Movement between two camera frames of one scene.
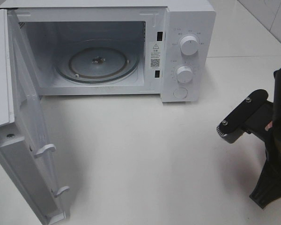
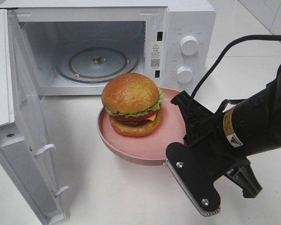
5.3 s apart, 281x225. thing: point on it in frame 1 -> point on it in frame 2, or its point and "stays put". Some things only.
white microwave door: (18, 127) stays put
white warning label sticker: (156, 55) stays put
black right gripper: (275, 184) -> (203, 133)
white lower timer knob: (184, 74) stays put
